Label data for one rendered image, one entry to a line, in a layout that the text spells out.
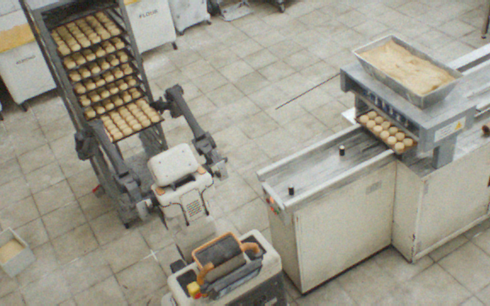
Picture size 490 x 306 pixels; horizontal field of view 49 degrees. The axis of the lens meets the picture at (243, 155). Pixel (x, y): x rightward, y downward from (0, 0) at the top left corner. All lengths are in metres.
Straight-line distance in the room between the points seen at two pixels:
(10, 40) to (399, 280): 4.02
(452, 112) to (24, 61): 4.01
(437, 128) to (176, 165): 1.31
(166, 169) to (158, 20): 3.44
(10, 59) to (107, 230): 2.11
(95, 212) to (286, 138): 1.68
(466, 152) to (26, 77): 4.09
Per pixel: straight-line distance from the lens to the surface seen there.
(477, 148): 3.26
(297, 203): 2.83
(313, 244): 3.13
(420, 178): 3.03
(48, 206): 4.63
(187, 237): 2.85
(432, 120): 2.86
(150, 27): 5.84
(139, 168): 4.37
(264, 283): 2.77
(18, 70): 5.61
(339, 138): 3.19
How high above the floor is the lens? 2.96
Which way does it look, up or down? 41 degrees down
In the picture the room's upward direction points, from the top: 10 degrees counter-clockwise
